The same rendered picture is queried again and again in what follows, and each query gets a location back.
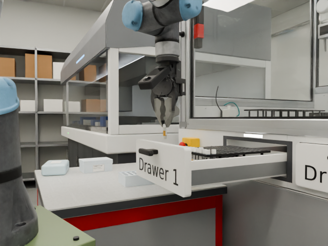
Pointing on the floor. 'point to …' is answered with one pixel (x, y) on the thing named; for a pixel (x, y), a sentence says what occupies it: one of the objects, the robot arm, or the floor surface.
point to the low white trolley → (133, 209)
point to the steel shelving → (11, 50)
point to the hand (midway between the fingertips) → (163, 123)
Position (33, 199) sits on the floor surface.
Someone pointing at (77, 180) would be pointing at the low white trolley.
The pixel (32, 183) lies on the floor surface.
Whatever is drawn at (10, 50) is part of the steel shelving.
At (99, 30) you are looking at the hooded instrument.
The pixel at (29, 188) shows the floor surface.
